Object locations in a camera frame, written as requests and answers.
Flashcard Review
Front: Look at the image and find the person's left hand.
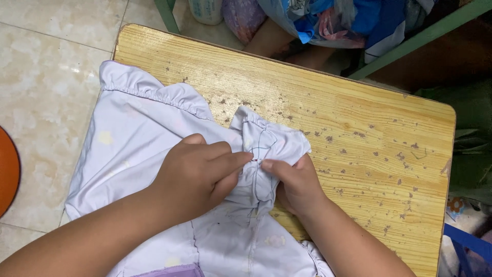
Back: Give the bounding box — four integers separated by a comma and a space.
152, 133, 253, 227

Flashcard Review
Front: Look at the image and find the person's right hand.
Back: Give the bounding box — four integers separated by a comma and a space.
261, 153, 330, 221

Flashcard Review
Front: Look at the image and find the white ruffled garment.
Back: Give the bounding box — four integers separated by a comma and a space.
65, 60, 335, 277

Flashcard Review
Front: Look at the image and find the dark sewing thread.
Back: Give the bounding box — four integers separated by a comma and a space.
246, 129, 278, 195

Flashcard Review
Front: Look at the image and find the purple fabric piece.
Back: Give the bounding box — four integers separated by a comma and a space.
131, 263, 205, 277

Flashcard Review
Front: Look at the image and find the floral patterned cloth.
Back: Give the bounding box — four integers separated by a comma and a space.
445, 195, 492, 233

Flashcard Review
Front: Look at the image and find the white plastic bottle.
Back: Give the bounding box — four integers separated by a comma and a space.
188, 0, 224, 26

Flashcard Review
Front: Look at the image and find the purple patterned bag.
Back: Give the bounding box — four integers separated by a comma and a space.
222, 0, 267, 45

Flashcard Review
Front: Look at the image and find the dark green cloth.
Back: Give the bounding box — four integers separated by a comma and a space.
414, 79, 492, 205

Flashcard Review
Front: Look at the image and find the blue plastic stool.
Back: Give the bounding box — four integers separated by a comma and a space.
443, 223, 492, 277

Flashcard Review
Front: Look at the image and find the heap of colourful clothes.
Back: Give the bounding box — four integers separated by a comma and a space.
257, 0, 437, 64

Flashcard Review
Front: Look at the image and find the orange round plastic object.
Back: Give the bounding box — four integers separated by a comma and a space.
0, 126, 21, 218

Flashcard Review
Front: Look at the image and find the green metal frame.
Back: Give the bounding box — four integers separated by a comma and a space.
155, 0, 492, 81

